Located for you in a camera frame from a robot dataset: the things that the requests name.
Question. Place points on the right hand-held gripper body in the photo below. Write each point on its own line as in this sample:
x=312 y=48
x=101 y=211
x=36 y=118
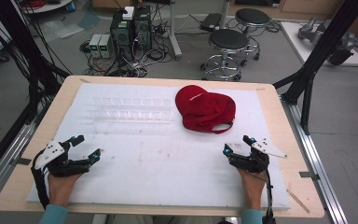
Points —
x=256 y=155

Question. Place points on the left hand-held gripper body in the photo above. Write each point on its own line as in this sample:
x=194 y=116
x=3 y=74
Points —
x=59 y=160

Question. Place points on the red baseball cap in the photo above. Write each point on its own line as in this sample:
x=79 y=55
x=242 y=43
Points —
x=204 y=109

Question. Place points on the clear plastic rack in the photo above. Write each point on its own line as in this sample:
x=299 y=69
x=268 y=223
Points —
x=131 y=110

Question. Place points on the person's left hand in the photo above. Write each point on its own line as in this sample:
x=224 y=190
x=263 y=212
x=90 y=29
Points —
x=62 y=188

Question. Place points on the person's right hand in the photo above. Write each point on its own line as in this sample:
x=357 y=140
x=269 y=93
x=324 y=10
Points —
x=253 y=188

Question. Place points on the white foam mat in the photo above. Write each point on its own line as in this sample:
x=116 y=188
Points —
x=155 y=155

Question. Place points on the wooden stick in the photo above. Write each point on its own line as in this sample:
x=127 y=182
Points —
x=297 y=201

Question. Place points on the black round stool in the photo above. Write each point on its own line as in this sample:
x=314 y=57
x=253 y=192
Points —
x=227 y=53
x=252 y=25

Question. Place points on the white power supply unit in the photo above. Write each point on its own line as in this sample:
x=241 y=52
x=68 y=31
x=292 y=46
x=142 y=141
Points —
x=94 y=45
x=105 y=45

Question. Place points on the black computer tower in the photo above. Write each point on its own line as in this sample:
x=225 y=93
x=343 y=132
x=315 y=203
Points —
x=121 y=34
x=143 y=29

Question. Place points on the white floor board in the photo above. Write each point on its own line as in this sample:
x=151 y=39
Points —
x=320 y=43

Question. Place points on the grey robot part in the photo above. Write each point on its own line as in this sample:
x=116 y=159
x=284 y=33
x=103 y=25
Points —
x=326 y=37

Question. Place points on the white box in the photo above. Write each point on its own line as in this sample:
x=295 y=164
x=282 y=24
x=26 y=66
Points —
x=128 y=13

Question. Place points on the black metal frame stand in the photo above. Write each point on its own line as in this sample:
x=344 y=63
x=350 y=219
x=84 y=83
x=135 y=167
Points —
x=21 y=53
x=317 y=62

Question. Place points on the grey table leg post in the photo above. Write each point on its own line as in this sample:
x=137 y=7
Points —
x=174 y=31

